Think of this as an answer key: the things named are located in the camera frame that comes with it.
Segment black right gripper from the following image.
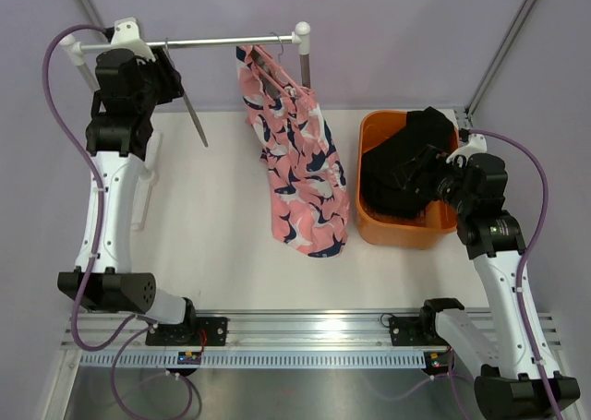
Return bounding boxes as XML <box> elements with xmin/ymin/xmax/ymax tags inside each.
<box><xmin>391</xmin><ymin>145</ymin><xmax>474</xmax><ymax>214</ymax></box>

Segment grey metal hanger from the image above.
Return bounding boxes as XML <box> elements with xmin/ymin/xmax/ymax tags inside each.
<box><xmin>163</xmin><ymin>38</ymin><xmax>209</xmax><ymax>148</ymax></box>

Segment black shorts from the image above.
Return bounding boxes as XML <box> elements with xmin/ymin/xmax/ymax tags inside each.
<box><xmin>360</xmin><ymin>107</ymin><xmax>455</xmax><ymax>220</ymax></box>

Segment pink hanger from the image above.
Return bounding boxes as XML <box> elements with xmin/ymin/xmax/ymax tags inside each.
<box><xmin>250</xmin><ymin>44</ymin><xmax>299</xmax><ymax>99</ymax></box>

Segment pink shark print shorts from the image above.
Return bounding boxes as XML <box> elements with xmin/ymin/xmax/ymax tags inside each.
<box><xmin>235</xmin><ymin>45</ymin><xmax>350</xmax><ymax>258</ymax></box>

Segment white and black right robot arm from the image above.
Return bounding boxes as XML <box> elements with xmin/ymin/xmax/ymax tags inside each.
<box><xmin>390</xmin><ymin>146</ymin><xmax>580</xmax><ymax>419</ymax></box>

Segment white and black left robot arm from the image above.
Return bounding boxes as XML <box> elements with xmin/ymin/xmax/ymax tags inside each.
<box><xmin>57</xmin><ymin>48</ymin><xmax>199</xmax><ymax>345</ymax></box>

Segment orange plastic basket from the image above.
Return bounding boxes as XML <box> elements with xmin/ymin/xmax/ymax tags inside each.
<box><xmin>355</xmin><ymin>110</ymin><xmax>456</xmax><ymax>249</ymax></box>

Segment silver clothes rack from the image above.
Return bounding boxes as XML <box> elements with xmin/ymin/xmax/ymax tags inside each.
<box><xmin>56</xmin><ymin>21</ymin><xmax>311</xmax><ymax>232</ymax></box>

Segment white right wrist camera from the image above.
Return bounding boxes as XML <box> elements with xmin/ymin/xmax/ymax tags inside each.
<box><xmin>446</xmin><ymin>128</ymin><xmax>488</xmax><ymax>167</ymax></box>

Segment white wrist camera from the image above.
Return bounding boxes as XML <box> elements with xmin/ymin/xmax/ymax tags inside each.
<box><xmin>446</xmin><ymin>128</ymin><xmax>488</xmax><ymax>167</ymax></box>
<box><xmin>109</xmin><ymin>17</ymin><xmax>156</xmax><ymax>62</ymax></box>

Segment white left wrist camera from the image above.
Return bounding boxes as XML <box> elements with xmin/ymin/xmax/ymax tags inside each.
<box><xmin>109</xmin><ymin>17</ymin><xmax>156</xmax><ymax>62</ymax></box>

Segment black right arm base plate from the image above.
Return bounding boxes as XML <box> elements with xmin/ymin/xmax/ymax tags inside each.
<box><xmin>388</xmin><ymin>316</ymin><xmax>447</xmax><ymax>346</ymax></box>

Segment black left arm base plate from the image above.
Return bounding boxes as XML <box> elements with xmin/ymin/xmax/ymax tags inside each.
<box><xmin>145</xmin><ymin>317</ymin><xmax>228</xmax><ymax>347</ymax></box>

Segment aluminium front rail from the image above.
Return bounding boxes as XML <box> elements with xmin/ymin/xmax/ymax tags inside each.
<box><xmin>78</xmin><ymin>308</ymin><xmax>561</xmax><ymax>350</ymax></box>

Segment white slotted cable duct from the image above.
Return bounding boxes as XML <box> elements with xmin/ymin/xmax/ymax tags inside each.
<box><xmin>80</xmin><ymin>350</ymin><xmax>427</xmax><ymax>369</ymax></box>

